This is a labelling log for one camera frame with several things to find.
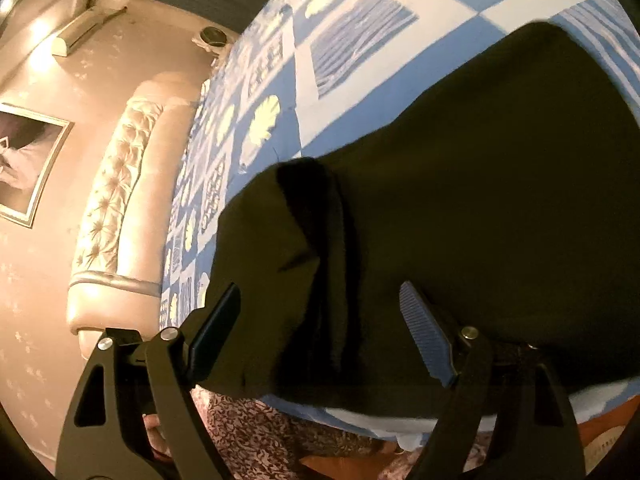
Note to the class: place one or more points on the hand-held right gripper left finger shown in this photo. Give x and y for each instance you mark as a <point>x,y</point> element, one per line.
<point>215,330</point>

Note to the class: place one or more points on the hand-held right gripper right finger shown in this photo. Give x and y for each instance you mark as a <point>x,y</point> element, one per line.
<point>427,332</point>

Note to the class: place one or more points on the black pants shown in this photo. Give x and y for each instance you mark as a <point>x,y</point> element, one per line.
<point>475,185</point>

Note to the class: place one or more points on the person's floral patterned clothing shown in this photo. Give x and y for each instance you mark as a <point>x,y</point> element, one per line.
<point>250,435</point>

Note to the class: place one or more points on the cream tufted headboard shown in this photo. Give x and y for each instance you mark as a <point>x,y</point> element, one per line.
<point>120,200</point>

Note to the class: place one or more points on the blue patterned bed sheet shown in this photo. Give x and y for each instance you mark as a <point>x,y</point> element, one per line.
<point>350,60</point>

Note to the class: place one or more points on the small round fan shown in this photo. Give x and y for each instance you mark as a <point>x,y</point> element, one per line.
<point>212,37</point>

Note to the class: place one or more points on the framed wall picture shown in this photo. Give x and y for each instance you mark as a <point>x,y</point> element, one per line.
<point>30,165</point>

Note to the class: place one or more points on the white wall air conditioner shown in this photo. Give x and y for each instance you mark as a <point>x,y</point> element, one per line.
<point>80,32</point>

